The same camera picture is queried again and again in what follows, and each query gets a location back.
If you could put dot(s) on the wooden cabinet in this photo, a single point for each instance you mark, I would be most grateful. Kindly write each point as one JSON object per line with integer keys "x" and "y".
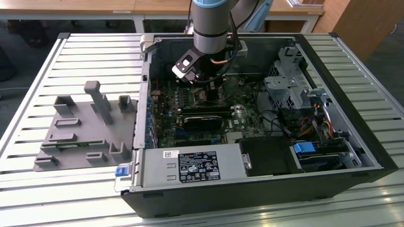
{"x": 363, "y": 26}

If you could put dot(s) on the white silver wrist camera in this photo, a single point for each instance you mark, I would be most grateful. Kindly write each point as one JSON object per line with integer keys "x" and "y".
{"x": 186, "y": 63}

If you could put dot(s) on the hard disk in blue carrier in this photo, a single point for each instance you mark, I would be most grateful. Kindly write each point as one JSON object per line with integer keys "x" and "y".
{"x": 303, "y": 148}

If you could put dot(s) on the green RAM stick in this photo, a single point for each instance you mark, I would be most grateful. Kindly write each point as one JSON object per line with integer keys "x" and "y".
{"x": 83, "y": 144}

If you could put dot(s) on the pale blue teach pendant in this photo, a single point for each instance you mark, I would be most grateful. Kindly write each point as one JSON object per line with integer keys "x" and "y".
{"x": 258, "y": 16}

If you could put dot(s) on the blue case latch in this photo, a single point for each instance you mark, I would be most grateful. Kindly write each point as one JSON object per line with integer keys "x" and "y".
{"x": 122, "y": 171}

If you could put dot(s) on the black disk bay cover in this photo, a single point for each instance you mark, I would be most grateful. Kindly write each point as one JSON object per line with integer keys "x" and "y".
{"x": 268, "y": 156}

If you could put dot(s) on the green motherboard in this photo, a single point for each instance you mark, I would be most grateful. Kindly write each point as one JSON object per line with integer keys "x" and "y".
{"x": 246, "y": 118}

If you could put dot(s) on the silver metal drive cage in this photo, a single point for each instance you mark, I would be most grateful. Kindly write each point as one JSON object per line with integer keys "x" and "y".
{"x": 280, "y": 94}

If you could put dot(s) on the black graphics card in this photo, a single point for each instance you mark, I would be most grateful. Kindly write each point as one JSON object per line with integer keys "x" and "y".
{"x": 202, "y": 123}

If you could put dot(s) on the gray wrist camera box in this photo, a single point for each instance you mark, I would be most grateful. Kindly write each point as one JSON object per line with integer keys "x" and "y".
{"x": 242, "y": 48}

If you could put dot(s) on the black office chair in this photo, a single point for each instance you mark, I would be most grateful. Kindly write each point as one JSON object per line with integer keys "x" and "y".
{"x": 30, "y": 33}

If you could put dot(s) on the silver power supply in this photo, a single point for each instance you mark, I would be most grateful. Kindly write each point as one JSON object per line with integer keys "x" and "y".
{"x": 155, "y": 163}

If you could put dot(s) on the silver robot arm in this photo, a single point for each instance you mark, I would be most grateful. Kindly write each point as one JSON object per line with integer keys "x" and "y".
{"x": 210, "y": 28}

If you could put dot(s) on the gray parts rack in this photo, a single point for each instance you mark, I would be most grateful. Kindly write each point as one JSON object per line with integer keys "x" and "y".
{"x": 86, "y": 123}

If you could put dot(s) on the black CPU socket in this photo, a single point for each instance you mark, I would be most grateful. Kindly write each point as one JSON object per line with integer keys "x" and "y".
{"x": 196, "y": 101}

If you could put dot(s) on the black PC case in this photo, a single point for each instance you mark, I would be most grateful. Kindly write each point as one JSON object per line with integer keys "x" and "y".
{"x": 220, "y": 201}

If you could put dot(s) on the black RAM stick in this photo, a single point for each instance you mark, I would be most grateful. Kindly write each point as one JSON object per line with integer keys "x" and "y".
{"x": 206, "y": 114}

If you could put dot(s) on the wooden desk white frame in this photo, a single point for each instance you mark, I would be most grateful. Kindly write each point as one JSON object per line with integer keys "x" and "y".
{"x": 284, "y": 10}
{"x": 63, "y": 6}

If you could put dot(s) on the small silver heatsink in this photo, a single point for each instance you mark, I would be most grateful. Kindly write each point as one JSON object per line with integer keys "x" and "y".
{"x": 235, "y": 137}

